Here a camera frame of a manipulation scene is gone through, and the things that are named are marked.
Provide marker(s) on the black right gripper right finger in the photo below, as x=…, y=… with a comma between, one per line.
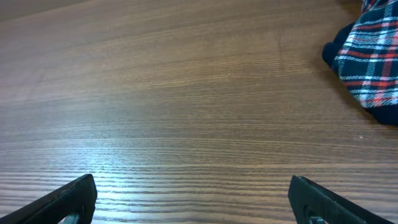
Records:
x=311, y=203

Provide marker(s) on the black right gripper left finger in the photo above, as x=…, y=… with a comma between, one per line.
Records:
x=71, y=203

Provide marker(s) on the plaid shorts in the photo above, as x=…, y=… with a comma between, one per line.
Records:
x=364, y=56

